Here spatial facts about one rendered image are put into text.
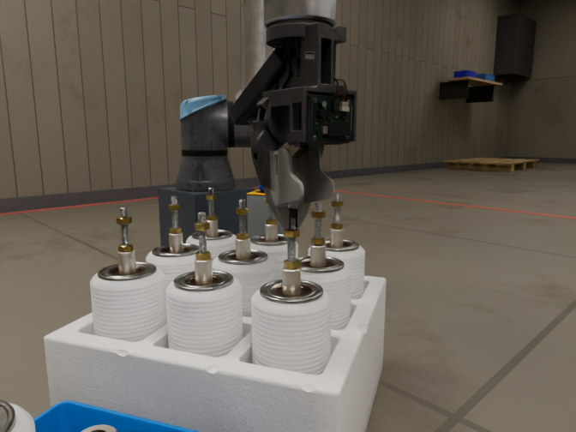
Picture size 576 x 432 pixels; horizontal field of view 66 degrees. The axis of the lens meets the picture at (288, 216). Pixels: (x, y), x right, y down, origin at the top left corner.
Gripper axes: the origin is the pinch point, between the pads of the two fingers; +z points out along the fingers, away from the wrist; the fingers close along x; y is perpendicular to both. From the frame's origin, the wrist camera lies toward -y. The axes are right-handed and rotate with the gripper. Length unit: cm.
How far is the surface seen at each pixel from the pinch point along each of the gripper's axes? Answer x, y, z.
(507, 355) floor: 54, 1, 34
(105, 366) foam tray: -18.3, -12.7, 18.6
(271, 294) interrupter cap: -2.9, 0.6, 8.8
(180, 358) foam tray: -12.0, -4.8, 16.2
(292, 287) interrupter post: -0.6, 1.7, 8.1
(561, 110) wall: 752, -273, -47
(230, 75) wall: 153, -279, -56
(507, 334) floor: 63, -3, 34
